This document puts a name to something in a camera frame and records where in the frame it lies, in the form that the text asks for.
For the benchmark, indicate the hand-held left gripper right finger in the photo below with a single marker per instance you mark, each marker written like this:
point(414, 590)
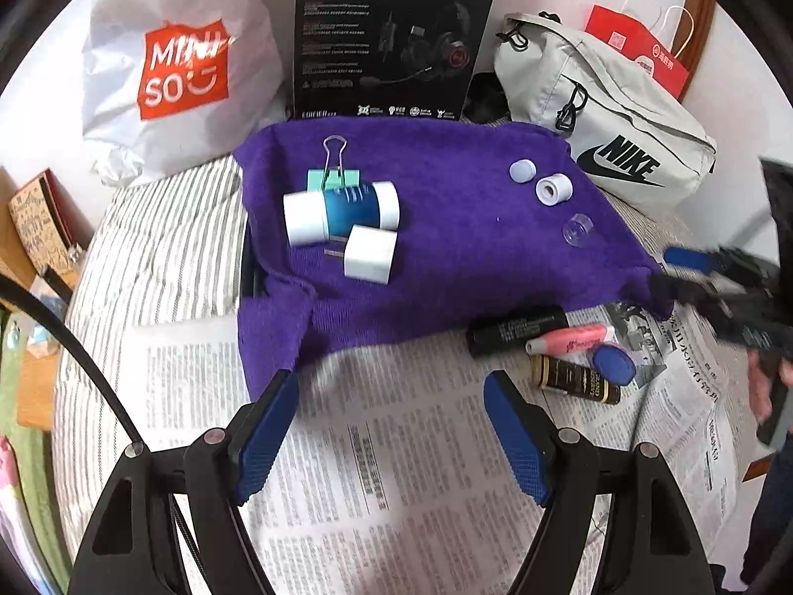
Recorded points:
point(514, 434)

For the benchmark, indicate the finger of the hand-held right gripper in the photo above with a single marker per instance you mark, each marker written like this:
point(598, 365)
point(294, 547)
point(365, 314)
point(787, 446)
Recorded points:
point(687, 257)
point(681, 291)

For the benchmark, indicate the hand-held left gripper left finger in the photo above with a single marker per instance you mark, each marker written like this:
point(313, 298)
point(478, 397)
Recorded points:
point(272, 434)

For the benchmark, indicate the clear plastic cap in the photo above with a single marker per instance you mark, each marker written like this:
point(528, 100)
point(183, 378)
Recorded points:
point(577, 230)

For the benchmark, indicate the white hollow cylinder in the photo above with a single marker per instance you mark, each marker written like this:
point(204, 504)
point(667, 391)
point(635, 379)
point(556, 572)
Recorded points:
point(553, 190)

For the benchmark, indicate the white round cap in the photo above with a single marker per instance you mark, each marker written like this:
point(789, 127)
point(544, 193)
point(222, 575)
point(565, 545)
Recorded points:
point(523, 171)

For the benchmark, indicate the white charger plug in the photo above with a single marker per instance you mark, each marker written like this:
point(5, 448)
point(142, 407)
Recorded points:
point(368, 254)

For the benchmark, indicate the blue bottle white caps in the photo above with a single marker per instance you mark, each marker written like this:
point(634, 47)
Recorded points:
point(347, 211)

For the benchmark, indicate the green binder clip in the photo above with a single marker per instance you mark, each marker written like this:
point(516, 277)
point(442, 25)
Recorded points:
point(328, 176)

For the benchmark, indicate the person's right hand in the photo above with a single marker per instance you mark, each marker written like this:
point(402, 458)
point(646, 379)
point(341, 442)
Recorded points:
point(761, 384)

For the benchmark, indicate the black gold tube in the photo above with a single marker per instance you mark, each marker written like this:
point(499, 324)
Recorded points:
point(570, 378)

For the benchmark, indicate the blue oval cap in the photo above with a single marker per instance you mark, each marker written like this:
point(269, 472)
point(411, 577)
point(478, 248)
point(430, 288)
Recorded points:
point(613, 364)

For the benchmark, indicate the pink highlighter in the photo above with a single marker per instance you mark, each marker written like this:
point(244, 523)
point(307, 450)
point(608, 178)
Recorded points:
point(570, 341)

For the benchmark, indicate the newspaper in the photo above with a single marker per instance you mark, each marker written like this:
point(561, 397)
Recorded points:
point(384, 477)

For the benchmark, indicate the grey waist bag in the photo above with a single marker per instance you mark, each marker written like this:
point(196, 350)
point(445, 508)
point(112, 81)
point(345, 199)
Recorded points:
point(626, 105)

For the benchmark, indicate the purple towel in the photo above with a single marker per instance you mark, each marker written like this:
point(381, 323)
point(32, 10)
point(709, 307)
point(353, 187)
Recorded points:
point(446, 260)

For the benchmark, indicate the person's dark clothing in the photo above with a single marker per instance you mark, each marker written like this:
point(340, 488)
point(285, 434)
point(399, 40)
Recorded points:
point(768, 520)

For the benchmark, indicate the green cloth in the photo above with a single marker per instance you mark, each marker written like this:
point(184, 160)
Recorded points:
point(25, 396)

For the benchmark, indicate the wooden box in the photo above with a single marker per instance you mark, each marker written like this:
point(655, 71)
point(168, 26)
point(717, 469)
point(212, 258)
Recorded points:
point(12, 260)

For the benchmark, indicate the patterned book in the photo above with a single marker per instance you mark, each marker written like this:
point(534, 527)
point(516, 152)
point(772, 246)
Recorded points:
point(40, 223)

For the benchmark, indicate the black headphone box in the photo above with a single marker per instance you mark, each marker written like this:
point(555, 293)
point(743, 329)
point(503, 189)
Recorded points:
point(384, 31)

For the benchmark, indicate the white plastic shopping bag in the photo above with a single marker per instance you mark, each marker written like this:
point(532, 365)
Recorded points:
point(179, 25)

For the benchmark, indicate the brown wooden frame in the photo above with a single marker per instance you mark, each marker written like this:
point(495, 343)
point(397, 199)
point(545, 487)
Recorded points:
point(697, 37)

